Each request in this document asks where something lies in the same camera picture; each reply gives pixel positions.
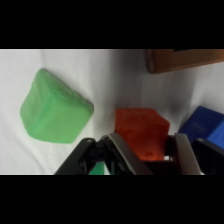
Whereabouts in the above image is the red cube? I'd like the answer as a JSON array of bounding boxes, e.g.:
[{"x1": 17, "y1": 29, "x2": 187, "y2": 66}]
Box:
[{"x1": 114, "y1": 107, "x2": 171, "y2": 162}]

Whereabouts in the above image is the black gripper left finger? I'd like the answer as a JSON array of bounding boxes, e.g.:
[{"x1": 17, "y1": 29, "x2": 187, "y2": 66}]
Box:
[{"x1": 54, "y1": 132, "x2": 154, "y2": 175}]

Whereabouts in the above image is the blue cube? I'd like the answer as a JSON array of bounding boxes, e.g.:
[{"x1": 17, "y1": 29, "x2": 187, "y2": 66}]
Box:
[{"x1": 178, "y1": 105, "x2": 224, "y2": 144}]

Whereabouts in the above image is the wooden block with blue top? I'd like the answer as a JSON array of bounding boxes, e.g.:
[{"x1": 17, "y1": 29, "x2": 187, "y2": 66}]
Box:
[{"x1": 145, "y1": 49, "x2": 224, "y2": 75}]

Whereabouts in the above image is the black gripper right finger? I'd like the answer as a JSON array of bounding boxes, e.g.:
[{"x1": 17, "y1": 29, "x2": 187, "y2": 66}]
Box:
[{"x1": 173, "y1": 132, "x2": 224, "y2": 175}]

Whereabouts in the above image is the light green soft cube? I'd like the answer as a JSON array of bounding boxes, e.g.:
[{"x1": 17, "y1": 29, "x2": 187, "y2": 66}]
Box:
[{"x1": 19, "y1": 67, "x2": 95, "y2": 145}]

